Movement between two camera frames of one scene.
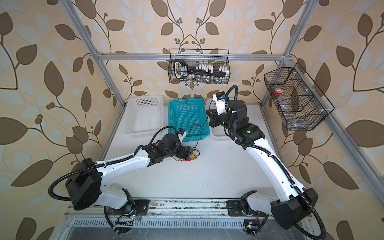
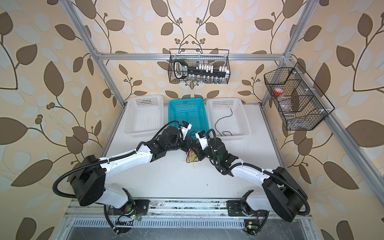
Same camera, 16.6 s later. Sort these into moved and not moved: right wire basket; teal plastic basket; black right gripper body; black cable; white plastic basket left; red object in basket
Moved: black cable; black right gripper body
Not moved: right wire basket; white plastic basket left; red object in basket; teal plastic basket
